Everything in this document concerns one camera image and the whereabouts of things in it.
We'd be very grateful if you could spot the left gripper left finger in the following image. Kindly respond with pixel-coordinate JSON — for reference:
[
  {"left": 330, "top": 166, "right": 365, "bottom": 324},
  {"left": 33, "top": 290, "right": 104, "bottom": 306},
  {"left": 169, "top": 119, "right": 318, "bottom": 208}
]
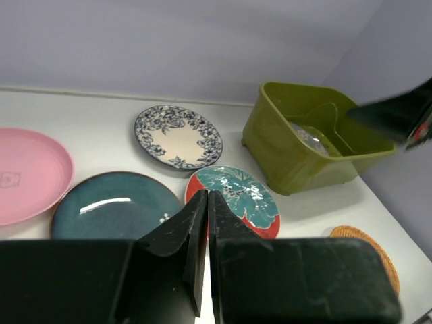
[{"left": 134, "top": 190, "right": 208, "bottom": 317}]

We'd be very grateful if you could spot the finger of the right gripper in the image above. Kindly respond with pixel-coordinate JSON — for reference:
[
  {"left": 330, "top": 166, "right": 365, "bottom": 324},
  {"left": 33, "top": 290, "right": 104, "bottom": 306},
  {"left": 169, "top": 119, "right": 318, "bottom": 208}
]
[{"left": 346, "top": 80, "right": 431, "bottom": 142}]

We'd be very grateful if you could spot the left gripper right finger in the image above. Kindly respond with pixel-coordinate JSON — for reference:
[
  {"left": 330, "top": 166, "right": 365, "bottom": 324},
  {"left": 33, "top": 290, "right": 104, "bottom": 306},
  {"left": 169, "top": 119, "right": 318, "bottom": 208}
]
[{"left": 208, "top": 191, "right": 274, "bottom": 323}]

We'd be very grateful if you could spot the red teal flower plate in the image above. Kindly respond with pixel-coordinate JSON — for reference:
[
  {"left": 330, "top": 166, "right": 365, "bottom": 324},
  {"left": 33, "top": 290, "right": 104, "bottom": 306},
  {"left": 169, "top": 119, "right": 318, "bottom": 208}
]
[{"left": 184, "top": 165, "right": 281, "bottom": 239}]

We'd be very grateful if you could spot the dark teal glazed plate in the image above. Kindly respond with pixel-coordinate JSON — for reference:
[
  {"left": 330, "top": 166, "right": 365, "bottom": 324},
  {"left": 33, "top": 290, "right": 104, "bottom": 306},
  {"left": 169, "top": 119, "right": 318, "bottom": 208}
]
[{"left": 50, "top": 171, "right": 182, "bottom": 239}]

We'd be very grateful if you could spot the grey reindeer plate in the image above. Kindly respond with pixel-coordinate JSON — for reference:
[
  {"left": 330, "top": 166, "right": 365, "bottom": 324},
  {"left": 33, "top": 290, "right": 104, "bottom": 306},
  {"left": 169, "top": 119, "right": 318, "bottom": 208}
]
[{"left": 290, "top": 122, "right": 330, "bottom": 156}]

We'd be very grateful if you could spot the green plastic bin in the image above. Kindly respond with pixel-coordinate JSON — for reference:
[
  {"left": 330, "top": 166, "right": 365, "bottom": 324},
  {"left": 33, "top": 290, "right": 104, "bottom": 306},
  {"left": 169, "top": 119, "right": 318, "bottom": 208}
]
[{"left": 242, "top": 82, "right": 396, "bottom": 196}]

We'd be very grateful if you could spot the blue floral white plate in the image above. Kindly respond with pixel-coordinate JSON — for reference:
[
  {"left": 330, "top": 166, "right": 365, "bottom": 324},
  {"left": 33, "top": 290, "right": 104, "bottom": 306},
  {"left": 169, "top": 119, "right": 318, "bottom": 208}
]
[{"left": 134, "top": 105, "right": 223, "bottom": 170}]

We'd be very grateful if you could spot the orange woven round plate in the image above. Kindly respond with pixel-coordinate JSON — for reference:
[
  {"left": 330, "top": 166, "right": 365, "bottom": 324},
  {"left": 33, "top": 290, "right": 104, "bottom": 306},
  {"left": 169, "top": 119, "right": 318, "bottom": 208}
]
[{"left": 329, "top": 225, "right": 400, "bottom": 296}]

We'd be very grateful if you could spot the pink plastic plate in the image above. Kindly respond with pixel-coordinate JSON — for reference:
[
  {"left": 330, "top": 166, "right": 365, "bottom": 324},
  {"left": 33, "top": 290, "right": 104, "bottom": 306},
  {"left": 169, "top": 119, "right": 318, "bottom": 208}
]
[{"left": 1, "top": 128, "right": 74, "bottom": 226}]

